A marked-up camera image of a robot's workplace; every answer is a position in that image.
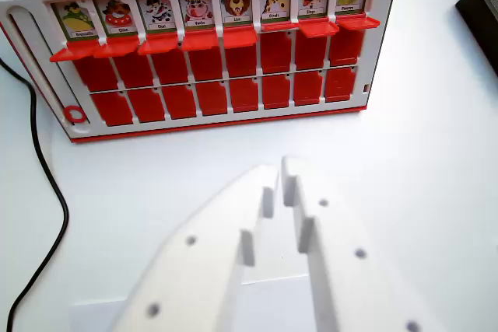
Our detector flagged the red and white game board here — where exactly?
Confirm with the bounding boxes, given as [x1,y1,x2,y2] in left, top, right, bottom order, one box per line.
[0,0,404,144]

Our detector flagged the black box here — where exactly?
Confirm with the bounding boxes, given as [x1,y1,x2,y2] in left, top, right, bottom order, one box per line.
[454,0,498,77]

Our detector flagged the long black cable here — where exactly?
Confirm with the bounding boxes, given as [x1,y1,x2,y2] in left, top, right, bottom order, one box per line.
[0,58,71,332]

